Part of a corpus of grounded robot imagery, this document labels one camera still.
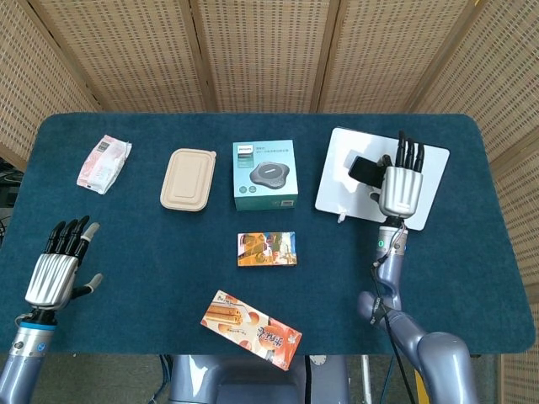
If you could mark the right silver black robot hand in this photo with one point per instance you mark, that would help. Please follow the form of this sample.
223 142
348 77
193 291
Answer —
400 189

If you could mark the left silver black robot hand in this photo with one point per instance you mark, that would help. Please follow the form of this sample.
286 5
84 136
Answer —
52 273

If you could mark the black felt whiteboard eraser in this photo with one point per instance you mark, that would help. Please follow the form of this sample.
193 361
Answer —
364 170

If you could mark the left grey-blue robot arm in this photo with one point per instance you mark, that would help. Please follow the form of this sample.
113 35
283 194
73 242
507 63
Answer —
23 357

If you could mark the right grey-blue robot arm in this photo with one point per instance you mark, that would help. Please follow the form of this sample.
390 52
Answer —
433 353

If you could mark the white magnetic whiteboard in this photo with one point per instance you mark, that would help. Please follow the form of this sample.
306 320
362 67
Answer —
337 185

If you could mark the orange egg roll box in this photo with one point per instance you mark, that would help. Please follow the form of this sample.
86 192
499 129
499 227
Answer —
252 328

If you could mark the dark teal table cloth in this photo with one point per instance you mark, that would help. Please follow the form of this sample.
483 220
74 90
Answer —
147 261

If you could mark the pink wet wipes pack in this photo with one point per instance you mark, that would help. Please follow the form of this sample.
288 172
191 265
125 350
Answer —
103 166

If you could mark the teal speakerphone retail box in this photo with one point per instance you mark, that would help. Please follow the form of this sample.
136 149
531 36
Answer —
265 177

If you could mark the small blue orange snack box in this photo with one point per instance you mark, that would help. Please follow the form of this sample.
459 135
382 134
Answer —
265 250

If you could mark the beige lidded pulp food container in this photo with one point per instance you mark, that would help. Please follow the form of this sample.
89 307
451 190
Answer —
187 179

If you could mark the woven rattan folding screen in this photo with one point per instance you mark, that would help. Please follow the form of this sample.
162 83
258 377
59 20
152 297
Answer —
269 50

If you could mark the grey-blue robot torso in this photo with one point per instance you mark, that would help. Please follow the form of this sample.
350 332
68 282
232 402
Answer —
236 381

